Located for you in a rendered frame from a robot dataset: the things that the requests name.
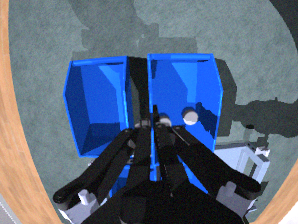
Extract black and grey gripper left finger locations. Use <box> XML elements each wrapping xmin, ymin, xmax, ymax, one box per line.
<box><xmin>53</xmin><ymin>105</ymin><xmax>152</xmax><ymax>224</ymax></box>

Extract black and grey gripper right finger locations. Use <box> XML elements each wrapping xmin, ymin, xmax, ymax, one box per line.
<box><xmin>153</xmin><ymin>105</ymin><xmax>261</xmax><ymax>224</ymax></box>

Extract grey low shelf rack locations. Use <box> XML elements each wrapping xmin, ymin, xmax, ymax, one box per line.
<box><xmin>214</xmin><ymin>142</ymin><xmax>270</xmax><ymax>183</ymax></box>

